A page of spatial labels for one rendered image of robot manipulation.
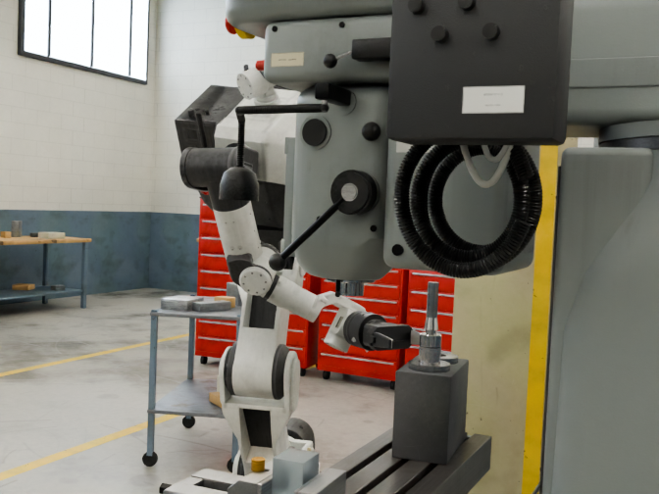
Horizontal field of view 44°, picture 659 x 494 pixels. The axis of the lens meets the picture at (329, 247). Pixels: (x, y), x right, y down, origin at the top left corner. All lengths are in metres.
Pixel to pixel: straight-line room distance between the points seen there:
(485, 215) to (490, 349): 1.96
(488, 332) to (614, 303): 2.04
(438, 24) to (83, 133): 11.05
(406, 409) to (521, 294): 1.40
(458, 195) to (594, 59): 0.26
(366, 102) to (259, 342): 0.96
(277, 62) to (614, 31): 0.52
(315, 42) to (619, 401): 0.70
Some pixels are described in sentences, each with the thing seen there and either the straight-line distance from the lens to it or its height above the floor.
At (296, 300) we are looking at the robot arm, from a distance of 1.98.
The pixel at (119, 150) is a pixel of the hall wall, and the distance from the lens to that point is 12.47.
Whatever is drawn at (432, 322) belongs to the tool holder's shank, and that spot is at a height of 1.19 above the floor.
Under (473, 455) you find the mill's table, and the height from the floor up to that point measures 0.90.
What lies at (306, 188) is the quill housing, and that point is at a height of 1.46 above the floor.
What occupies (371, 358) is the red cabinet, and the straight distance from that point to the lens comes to 6.45.
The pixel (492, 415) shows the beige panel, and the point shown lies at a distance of 3.17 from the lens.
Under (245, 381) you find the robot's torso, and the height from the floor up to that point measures 0.98.
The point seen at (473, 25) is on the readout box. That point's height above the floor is 1.64.
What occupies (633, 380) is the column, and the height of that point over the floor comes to 1.23.
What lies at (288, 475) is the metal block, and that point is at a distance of 1.27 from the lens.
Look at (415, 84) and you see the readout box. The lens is 0.97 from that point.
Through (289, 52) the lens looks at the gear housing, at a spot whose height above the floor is 1.68.
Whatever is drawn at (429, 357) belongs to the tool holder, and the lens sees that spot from 1.75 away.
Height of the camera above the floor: 1.43
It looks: 3 degrees down
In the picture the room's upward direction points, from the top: 2 degrees clockwise
